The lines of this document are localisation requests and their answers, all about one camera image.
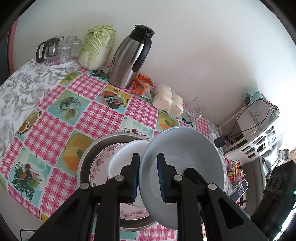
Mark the orange snack packet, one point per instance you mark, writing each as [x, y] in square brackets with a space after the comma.
[141, 89]

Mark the white cutout storage shelf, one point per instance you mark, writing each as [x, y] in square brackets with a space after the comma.
[254, 146]

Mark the white serving tray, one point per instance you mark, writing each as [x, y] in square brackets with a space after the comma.
[60, 63]

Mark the napa cabbage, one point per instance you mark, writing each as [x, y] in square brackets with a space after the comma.
[94, 48]

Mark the black charger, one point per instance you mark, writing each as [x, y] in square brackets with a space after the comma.
[220, 141]

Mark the stainless steel thermos jug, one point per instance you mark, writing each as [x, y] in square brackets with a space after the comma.
[124, 62]

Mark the teal cloth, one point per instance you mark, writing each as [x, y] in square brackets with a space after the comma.
[253, 96]

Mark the glass mug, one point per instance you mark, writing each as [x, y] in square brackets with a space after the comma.
[194, 111]

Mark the grey floral tablecloth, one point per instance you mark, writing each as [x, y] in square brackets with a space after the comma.
[18, 92]

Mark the smartphone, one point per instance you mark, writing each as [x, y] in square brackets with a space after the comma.
[239, 191]

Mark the white square plate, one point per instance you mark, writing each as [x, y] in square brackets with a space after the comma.
[120, 157]

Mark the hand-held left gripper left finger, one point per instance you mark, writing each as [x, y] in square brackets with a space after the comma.
[137, 180]

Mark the white carton box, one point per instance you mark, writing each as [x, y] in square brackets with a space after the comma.
[254, 113]

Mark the glass teapot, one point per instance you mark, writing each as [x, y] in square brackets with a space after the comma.
[49, 49]

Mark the pink floral round plate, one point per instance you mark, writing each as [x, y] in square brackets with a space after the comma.
[99, 166]

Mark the grey sofa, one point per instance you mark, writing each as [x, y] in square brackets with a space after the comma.
[259, 171]

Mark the grey plush toy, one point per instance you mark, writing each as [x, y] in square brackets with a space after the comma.
[283, 155]

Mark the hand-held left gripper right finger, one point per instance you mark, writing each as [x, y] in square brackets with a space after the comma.
[160, 180]

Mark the bag of steamed buns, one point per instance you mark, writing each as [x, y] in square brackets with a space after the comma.
[164, 99]

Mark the pile of colourful candies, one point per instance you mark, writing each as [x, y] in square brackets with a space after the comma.
[231, 171]

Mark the pink checked fruit tablecloth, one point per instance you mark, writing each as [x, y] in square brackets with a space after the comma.
[97, 115]

